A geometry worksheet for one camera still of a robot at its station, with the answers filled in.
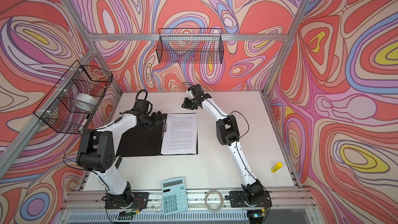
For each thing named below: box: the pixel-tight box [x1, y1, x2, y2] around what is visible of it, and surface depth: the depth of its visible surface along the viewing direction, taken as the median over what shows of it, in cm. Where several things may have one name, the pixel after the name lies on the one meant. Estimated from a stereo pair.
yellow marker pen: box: [270, 161, 284, 173], surface depth 78 cm
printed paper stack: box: [160, 113, 198, 155], surface depth 98 cm
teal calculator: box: [160, 176, 189, 216], surface depth 75 cm
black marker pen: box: [78, 114, 91, 132], surface depth 73 cm
